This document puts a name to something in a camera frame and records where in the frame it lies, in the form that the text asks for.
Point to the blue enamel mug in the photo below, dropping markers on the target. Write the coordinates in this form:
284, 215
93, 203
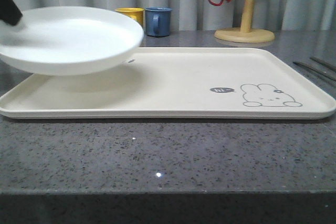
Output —
157, 21

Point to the wooden mug tree stand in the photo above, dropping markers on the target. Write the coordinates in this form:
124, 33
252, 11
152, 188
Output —
245, 33

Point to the yellow enamel mug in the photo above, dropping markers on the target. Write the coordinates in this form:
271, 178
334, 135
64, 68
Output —
135, 13

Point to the cream rabbit serving tray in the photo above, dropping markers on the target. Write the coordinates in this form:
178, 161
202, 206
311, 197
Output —
243, 83

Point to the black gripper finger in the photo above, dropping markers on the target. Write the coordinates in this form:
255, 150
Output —
10, 13

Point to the white round plate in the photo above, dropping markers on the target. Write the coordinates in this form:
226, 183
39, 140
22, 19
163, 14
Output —
69, 40

